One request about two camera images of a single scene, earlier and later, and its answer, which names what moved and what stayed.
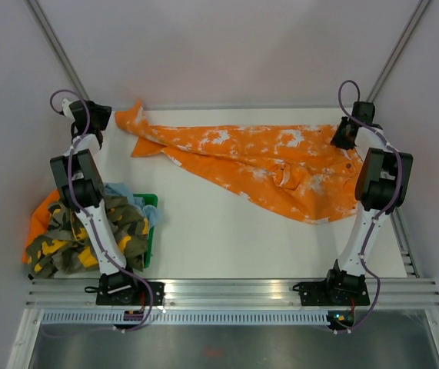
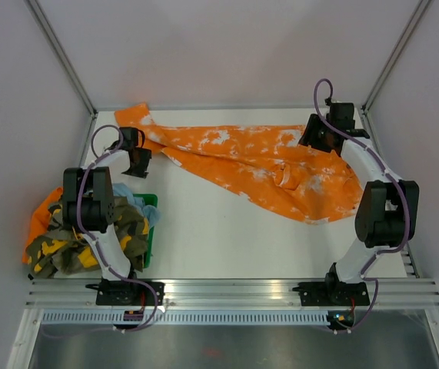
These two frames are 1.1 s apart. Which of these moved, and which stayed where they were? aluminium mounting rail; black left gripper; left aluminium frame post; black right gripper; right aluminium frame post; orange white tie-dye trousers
Moved: black right gripper; black left gripper
Stayed: aluminium mounting rail; orange white tie-dye trousers; left aluminium frame post; right aluminium frame post
